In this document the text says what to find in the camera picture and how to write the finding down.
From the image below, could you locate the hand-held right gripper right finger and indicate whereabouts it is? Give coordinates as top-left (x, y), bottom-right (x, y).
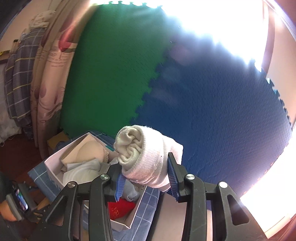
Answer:
top-left (167, 152), bottom-right (266, 241)

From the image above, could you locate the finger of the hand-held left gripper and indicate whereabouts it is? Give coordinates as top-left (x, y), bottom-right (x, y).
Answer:
top-left (29, 202), bottom-right (52, 222)

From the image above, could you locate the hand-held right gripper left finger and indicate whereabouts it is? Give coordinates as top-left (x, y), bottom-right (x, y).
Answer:
top-left (39, 162), bottom-right (125, 241)

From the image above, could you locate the red underwear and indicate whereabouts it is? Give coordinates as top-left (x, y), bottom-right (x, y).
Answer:
top-left (108, 200), bottom-right (136, 220)

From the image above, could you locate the white sock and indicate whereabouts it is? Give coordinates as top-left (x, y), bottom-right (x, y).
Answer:
top-left (113, 125), bottom-right (184, 193)

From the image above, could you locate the white cardboard shoe box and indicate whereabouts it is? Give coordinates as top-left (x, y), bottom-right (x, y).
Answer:
top-left (44, 132), bottom-right (147, 232)

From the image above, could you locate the beige bra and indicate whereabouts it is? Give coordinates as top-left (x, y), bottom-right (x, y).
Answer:
top-left (61, 140), bottom-right (109, 172)

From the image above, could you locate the person's left hand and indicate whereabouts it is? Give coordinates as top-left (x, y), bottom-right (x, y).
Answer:
top-left (0, 199), bottom-right (18, 222)

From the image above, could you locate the blue checked cloth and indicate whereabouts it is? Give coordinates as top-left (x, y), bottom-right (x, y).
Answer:
top-left (27, 131), bottom-right (162, 241)

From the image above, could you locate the grey cardboard box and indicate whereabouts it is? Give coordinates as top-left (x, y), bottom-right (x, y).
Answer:
top-left (148, 192), bottom-right (213, 241)

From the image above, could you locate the yellow cardboard box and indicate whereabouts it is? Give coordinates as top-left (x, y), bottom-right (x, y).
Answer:
top-left (47, 132), bottom-right (70, 158)

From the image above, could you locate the blue foam mat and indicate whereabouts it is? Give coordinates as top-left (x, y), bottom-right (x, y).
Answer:
top-left (129, 35), bottom-right (293, 197)

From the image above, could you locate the white plastic sheet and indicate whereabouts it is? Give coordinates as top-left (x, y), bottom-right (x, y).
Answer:
top-left (0, 109), bottom-right (22, 143)

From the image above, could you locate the green foam mat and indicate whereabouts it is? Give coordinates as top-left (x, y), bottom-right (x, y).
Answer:
top-left (59, 3), bottom-right (176, 137)

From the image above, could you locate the floral curtain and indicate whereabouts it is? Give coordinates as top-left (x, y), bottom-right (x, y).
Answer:
top-left (30, 0), bottom-right (97, 160)

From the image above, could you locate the grey plaid blanket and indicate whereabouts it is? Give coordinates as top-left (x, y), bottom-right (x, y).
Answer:
top-left (3, 28), bottom-right (45, 128)

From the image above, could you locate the white floral quilt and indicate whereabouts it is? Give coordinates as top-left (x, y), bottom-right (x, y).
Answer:
top-left (31, 10), bottom-right (50, 28)

